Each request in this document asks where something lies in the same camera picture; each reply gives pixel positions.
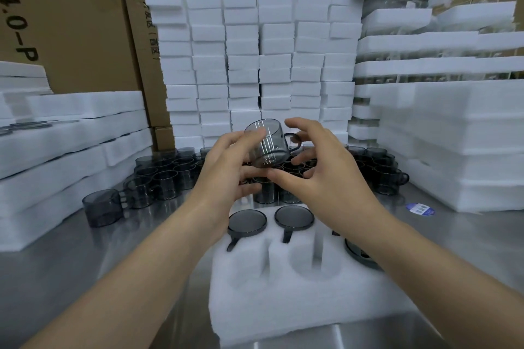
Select small brown cardboard box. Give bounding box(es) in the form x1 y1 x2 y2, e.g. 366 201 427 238
153 125 175 152

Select person's left hand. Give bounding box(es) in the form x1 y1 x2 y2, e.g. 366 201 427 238
196 131 273 219

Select person's right hand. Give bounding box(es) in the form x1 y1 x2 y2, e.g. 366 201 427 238
268 117 380 236

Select blue and white sticker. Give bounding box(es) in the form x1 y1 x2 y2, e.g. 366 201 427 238
406 202 436 217

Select person's right forearm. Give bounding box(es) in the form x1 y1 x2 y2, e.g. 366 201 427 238
323 200 524 331

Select tall stack of foam trays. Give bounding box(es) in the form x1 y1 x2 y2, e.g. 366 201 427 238
0 90 155 254

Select smoky grey glass mug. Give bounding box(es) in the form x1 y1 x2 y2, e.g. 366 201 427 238
244 119 304 170
274 204 315 244
226 210 268 252
343 234 386 271

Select stack of white foam blocks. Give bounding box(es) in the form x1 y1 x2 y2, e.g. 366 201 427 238
142 0 366 150

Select white foam packing tray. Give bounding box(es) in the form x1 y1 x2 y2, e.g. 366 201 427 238
208 205 415 338

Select person's left forearm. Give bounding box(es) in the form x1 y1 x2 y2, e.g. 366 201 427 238
20 194 232 349

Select row of dark glass rims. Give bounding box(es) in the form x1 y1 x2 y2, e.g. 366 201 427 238
0 119 80 137

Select low stack of foam trays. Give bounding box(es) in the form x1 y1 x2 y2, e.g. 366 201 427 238
0 60 55 121

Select cluster of grey glass cups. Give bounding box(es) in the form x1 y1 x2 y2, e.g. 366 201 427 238
82 143 410 228

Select stack of thick foam trays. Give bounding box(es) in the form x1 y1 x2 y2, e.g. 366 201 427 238
369 78 524 213

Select foam trays with clear glassware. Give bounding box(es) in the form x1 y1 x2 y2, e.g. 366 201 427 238
352 0 519 142

